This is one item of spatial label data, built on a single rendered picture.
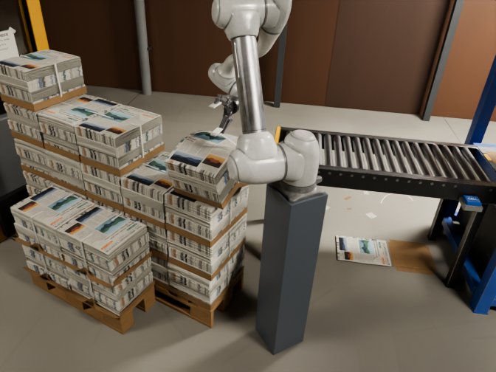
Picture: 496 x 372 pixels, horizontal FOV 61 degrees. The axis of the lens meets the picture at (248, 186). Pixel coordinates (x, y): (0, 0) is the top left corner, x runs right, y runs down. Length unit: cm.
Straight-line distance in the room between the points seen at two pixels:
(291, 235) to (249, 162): 43
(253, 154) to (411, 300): 169
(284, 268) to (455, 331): 128
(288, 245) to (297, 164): 40
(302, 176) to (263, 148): 22
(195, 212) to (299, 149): 65
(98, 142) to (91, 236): 49
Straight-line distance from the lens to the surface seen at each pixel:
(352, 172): 252
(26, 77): 258
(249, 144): 165
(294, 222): 184
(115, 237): 228
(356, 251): 318
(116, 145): 224
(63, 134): 251
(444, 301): 306
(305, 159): 173
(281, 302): 217
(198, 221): 209
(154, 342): 254
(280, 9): 179
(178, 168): 196
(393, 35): 553
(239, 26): 171
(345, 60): 553
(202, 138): 206
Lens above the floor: 200
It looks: 32 degrees down
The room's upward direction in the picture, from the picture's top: 3 degrees clockwise
